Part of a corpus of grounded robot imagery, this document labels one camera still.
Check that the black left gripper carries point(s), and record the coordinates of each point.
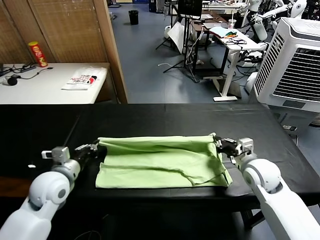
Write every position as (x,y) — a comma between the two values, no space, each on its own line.
(83,156)

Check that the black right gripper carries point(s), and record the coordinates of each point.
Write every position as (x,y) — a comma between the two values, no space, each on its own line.
(228,148)

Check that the light green t-shirt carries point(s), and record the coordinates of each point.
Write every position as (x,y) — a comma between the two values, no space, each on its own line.
(155,162)

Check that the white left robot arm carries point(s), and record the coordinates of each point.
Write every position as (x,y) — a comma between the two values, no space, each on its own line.
(37,200)

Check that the white robot base shell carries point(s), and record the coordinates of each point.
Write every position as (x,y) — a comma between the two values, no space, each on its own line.
(251,83)

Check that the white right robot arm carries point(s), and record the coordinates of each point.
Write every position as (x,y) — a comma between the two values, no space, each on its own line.
(275,195)

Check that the black table cover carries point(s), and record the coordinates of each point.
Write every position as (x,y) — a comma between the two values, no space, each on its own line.
(250,120)

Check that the white floor power strip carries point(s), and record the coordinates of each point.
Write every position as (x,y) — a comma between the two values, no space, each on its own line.
(290,128)

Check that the white standing desk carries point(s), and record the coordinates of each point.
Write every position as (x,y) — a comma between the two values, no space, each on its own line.
(226,75)

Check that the folded white printed shirt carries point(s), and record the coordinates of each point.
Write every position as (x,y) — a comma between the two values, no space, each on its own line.
(83,78)

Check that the white side table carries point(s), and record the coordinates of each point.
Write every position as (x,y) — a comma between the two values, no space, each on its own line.
(45,93)

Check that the brown wooden table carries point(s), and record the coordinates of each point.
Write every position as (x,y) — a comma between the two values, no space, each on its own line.
(12,187)

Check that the white air cooler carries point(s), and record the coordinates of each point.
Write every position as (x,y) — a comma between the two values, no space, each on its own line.
(292,75)

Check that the black power strip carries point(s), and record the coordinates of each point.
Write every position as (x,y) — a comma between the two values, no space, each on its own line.
(28,67)

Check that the black round device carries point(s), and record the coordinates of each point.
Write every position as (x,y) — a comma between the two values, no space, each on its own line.
(12,81)

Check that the red chips can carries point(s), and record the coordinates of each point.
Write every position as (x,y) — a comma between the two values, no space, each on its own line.
(38,55)

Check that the colourful cloth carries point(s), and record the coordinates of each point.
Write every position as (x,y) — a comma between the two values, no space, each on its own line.
(230,34)

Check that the dark brown desk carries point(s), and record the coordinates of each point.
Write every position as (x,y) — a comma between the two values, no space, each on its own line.
(197,37)

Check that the black tripod stand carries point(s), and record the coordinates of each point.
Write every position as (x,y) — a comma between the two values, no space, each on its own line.
(186,40)

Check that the pale cloth on desk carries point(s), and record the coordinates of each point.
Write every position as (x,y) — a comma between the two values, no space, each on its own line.
(218,31)

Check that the white leaning board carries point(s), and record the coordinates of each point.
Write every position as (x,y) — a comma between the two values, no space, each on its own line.
(176,36)

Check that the white humanoid robot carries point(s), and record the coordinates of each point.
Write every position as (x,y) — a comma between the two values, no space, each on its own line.
(260,31)

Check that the silver laptop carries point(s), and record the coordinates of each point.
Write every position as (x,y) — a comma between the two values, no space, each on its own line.
(215,25)

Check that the wooden folding screen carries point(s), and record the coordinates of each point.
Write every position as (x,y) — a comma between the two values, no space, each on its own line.
(70,30)

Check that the plastic cup with straw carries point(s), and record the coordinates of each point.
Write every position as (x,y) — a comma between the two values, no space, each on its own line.
(231,23)

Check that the white jug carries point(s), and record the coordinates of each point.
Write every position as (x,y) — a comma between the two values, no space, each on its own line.
(167,32)

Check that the black trash bin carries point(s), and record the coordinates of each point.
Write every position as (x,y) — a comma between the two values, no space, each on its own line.
(133,18)

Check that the black monitor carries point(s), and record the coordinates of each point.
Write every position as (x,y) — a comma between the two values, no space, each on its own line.
(190,7)

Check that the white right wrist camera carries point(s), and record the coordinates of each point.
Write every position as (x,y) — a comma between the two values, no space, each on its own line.
(245,147)

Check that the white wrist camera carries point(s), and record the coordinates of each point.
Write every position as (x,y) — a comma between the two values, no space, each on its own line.
(245,147)
(58,155)

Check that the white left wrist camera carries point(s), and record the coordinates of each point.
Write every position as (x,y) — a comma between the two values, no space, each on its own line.
(58,155)

